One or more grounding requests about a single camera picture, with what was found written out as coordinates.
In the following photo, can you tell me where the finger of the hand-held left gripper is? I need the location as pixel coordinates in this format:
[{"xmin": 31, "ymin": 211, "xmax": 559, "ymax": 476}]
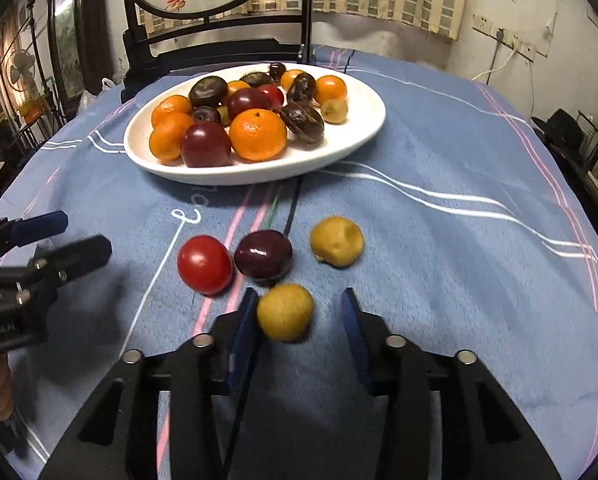
[
  {"xmin": 0, "ymin": 211, "xmax": 70, "ymax": 267},
  {"xmin": 29, "ymin": 235, "xmax": 113, "ymax": 301}
]

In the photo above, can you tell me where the orange mandarin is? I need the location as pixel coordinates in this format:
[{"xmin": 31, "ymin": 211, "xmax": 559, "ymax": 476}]
[
  {"xmin": 149, "ymin": 112, "xmax": 196, "ymax": 163},
  {"xmin": 151, "ymin": 95, "xmax": 193, "ymax": 128},
  {"xmin": 224, "ymin": 80, "xmax": 250, "ymax": 106},
  {"xmin": 229, "ymin": 108, "xmax": 288, "ymax": 162}
]

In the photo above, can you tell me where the red plum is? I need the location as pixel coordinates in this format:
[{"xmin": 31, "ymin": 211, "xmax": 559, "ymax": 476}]
[
  {"xmin": 180, "ymin": 121, "xmax": 232, "ymax": 168},
  {"xmin": 227, "ymin": 87, "xmax": 273, "ymax": 121}
]

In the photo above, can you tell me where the standing electric fan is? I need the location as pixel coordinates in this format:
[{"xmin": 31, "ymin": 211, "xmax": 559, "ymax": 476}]
[{"xmin": 6, "ymin": 49, "xmax": 34, "ymax": 93}]

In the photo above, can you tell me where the white wall socket strip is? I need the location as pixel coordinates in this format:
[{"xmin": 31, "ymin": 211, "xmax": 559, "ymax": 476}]
[{"xmin": 494, "ymin": 27, "xmax": 537, "ymax": 61}]

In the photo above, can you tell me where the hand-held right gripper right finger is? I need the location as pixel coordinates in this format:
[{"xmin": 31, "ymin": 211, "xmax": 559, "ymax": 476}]
[{"xmin": 340, "ymin": 287, "xmax": 562, "ymax": 480}]

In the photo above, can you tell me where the small dark purple plum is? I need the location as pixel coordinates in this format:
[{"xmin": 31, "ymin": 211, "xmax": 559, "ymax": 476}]
[{"xmin": 191, "ymin": 106, "xmax": 222, "ymax": 125}]

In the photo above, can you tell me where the tan longan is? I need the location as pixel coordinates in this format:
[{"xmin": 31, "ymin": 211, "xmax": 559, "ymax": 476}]
[
  {"xmin": 320, "ymin": 98, "xmax": 349, "ymax": 124},
  {"xmin": 256, "ymin": 283, "xmax": 314, "ymax": 343},
  {"xmin": 310, "ymin": 216, "xmax": 365, "ymax": 268}
]

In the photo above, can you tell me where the small orange kumquat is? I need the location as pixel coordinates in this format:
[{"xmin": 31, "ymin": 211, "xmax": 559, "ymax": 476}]
[
  {"xmin": 313, "ymin": 75, "xmax": 349, "ymax": 106},
  {"xmin": 280, "ymin": 69, "xmax": 306, "ymax": 92}
]

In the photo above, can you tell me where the black bag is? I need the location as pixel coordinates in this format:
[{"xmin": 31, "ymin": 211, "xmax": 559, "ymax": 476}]
[{"xmin": 532, "ymin": 110, "xmax": 587, "ymax": 153}]

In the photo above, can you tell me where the white plastic bag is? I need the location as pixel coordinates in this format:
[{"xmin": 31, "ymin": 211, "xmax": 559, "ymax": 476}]
[{"xmin": 76, "ymin": 77, "xmax": 114, "ymax": 113}]

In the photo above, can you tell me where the red cherry tomato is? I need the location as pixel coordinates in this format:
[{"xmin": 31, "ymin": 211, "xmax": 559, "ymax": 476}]
[
  {"xmin": 177, "ymin": 235, "xmax": 234, "ymax": 296},
  {"xmin": 256, "ymin": 83, "xmax": 285, "ymax": 112}
]

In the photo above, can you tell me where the white cable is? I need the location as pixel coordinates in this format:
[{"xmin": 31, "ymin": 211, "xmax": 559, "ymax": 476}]
[{"xmin": 472, "ymin": 35, "xmax": 517, "ymax": 83}]

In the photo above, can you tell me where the blue striped tablecloth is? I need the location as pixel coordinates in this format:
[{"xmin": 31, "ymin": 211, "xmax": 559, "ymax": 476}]
[{"xmin": 0, "ymin": 42, "xmax": 598, "ymax": 480}]

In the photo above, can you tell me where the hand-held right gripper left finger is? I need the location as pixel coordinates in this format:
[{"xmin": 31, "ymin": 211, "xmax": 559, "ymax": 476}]
[{"xmin": 39, "ymin": 287, "xmax": 260, "ymax": 480}]

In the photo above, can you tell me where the white oval plate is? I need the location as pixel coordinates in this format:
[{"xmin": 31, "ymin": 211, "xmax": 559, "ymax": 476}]
[{"xmin": 123, "ymin": 62, "xmax": 386, "ymax": 187}]

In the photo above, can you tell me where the round embroidered screen black stand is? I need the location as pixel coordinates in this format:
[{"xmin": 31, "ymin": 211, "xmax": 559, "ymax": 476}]
[{"xmin": 120, "ymin": 0, "xmax": 314, "ymax": 106}]

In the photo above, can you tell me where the dark wooden glass cabinet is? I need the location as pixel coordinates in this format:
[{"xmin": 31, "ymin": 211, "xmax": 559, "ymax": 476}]
[{"xmin": 46, "ymin": 0, "xmax": 114, "ymax": 106}]

